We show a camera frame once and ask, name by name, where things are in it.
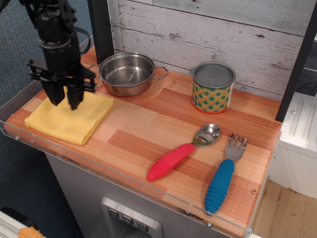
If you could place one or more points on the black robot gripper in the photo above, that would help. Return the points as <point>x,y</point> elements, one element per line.
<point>63,68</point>

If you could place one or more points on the yellow rag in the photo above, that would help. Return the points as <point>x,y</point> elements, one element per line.
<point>63,123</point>

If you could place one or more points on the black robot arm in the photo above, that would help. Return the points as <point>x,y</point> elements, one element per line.
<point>54,21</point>

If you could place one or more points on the small steel pot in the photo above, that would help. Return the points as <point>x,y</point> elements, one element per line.
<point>127,74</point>

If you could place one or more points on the clear acrylic table guard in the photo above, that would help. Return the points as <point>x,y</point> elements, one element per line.
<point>138,130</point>

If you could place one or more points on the grey toy fridge cabinet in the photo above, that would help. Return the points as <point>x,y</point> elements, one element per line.
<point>84,190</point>

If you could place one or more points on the silver dispenser button panel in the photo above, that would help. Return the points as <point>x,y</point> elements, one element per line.
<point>125,222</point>

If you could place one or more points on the orange object at corner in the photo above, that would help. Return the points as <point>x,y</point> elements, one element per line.
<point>29,232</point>

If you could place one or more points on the patterned tin can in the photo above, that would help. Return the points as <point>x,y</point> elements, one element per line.
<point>212,87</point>

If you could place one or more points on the white toy appliance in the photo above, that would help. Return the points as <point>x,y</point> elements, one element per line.
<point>294,162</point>

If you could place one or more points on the black left frame post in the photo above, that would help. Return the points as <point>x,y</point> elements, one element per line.
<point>101,28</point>

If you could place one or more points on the black frame post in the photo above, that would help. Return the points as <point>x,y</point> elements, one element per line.
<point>298,66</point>
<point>101,28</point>

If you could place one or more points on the red handled spoon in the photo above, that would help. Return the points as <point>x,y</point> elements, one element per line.
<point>204,137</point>

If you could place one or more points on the blue handled fork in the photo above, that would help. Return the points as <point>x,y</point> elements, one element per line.
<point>218,188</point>

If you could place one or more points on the black right frame post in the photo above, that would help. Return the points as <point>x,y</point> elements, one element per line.
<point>298,66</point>

